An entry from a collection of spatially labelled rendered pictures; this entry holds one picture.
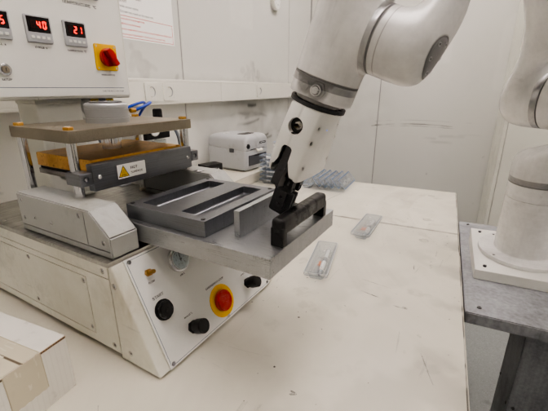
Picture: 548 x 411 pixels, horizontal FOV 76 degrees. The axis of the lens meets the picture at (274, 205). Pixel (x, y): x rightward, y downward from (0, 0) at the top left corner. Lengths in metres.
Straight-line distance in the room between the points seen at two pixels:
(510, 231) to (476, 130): 2.05
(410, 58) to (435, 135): 2.60
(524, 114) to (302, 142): 0.60
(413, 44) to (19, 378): 0.60
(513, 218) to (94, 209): 0.88
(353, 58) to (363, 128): 2.63
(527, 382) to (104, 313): 1.01
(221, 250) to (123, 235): 0.17
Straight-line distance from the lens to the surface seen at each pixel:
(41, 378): 0.61
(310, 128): 0.44
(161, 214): 0.56
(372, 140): 3.05
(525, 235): 0.99
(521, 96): 0.93
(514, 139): 2.61
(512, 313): 0.86
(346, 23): 0.43
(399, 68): 0.41
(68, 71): 0.89
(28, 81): 0.85
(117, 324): 0.63
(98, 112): 0.74
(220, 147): 1.74
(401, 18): 0.42
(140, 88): 1.47
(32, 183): 0.79
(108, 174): 0.66
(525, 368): 1.16
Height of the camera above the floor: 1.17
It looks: 18 degrees down
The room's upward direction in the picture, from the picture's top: straight up
